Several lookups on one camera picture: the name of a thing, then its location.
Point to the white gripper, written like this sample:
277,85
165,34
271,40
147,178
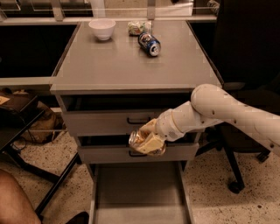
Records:
166,126

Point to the orange crushed soda can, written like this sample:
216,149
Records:
134,139

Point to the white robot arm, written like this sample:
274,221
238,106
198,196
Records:
209,105

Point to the open bottom drawer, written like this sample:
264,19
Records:
140,193

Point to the grey drawer cabinet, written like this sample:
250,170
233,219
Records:
118,75

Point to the blue soda can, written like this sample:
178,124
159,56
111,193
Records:
149,44

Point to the brown bag on floor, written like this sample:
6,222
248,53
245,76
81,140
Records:
25,107

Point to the white bowl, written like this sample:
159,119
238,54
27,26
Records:
102,28

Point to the black office chair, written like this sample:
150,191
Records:
244,45

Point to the black side table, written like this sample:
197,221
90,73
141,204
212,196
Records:
12,143

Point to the person's bare leg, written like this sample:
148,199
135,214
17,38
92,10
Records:
15,207

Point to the middle drawer with black handle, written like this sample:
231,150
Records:
121,154

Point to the drawer with black handle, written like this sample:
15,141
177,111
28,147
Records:
107,122
121,154

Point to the top drawer with black handle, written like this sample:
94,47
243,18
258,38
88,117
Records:
107,122

